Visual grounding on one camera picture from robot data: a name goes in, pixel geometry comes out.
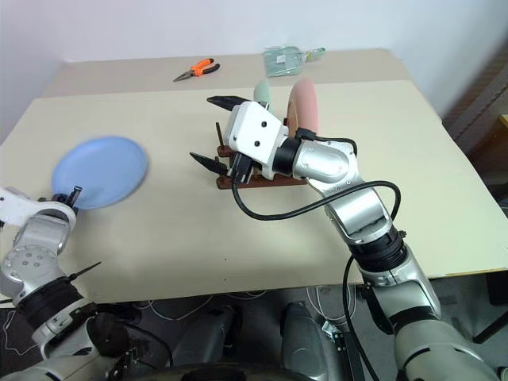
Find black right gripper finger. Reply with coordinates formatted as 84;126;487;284
206;95;248;114
189;152;231;176

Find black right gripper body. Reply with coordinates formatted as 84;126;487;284
227;151;259;186

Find blue plate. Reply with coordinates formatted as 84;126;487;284
50;135;152;211

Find brown wooden dish rack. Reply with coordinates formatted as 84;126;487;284
214;121;315;191

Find green plate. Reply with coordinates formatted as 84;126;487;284
253;78;275;114

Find clear plastic bag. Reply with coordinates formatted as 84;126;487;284
263;44;327;78

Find pink plate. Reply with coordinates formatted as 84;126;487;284
286;78;321;138

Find dark rounded robot leg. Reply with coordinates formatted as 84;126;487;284
172;304;244;367
280;301;331;381

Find dark rounded robot body edge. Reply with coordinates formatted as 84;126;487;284
150;359;287;381

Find black stand leg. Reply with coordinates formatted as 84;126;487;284
471;269;508;344

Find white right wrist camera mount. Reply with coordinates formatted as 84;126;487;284
222;101;289;179

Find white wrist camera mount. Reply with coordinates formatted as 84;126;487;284
0;186;77;228
222;101;289;179

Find orange handled pliers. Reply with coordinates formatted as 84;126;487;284
172;57;221;83

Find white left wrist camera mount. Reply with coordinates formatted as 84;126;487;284
0;186;77;228

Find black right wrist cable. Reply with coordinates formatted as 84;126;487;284
231;158;402;221

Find black cable tie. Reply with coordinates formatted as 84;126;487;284
67;261;102;281

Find white floor wire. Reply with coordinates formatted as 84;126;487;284
305;284;360;331
133;288;267;323

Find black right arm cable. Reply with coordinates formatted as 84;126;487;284
342;253;365;381

